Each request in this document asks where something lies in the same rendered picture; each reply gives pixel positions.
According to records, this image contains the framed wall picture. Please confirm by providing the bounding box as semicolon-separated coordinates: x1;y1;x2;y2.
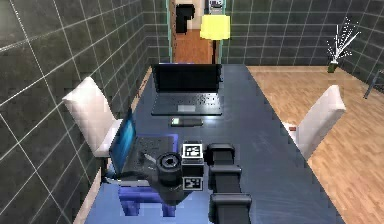
208;0;224;14

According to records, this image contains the white house plant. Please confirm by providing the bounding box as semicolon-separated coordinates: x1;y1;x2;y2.
325;16;362;74

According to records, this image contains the yellow floor lamp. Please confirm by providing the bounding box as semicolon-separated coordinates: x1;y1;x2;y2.
199;13;232;65

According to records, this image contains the white chair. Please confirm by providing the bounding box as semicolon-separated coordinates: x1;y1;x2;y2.
62;76;124;159
282;84;347;161

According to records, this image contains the black remote control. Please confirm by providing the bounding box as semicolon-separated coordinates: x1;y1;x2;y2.
169;116;204;128

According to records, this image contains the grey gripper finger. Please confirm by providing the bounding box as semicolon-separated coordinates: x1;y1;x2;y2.
103;170;158;184
139;151;159;165

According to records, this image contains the black cabinet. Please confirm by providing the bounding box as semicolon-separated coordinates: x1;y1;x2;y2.
175;3;196;35

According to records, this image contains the laptop with blue screen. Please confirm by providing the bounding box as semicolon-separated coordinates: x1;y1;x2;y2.
109;107;180;184

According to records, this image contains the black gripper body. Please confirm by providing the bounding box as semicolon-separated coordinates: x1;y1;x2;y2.
155;151;188;206

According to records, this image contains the black laptop computer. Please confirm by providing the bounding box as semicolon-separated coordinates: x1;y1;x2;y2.
150;62;224;117

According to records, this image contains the blue table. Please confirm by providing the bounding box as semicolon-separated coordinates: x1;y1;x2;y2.
83;63;345;224

